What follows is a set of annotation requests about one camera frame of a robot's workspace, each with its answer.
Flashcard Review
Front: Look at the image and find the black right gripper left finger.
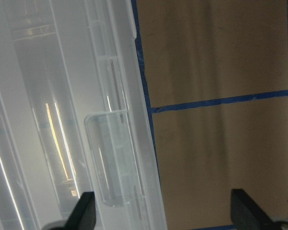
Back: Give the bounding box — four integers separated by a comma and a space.
54, 191, 96, 230

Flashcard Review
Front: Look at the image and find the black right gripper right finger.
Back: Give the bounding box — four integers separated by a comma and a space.
231, 189, 288, 230

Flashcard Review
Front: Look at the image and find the clear plastic box lid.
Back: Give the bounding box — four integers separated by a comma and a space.
0, 0, 167, 230

